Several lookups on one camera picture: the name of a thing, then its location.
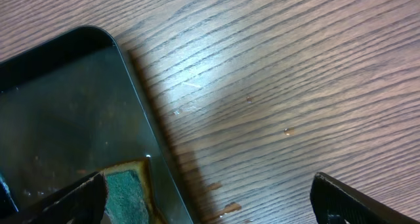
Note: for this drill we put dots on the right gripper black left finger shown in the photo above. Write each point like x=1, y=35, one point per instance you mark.
x=81, y=202

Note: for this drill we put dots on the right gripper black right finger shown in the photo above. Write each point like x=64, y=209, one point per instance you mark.
x=335, y=202

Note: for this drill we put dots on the green yellow sponge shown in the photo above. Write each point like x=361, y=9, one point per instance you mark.
x=130, y=194

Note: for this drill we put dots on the black water tray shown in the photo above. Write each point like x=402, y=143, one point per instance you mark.
x=72, y=105

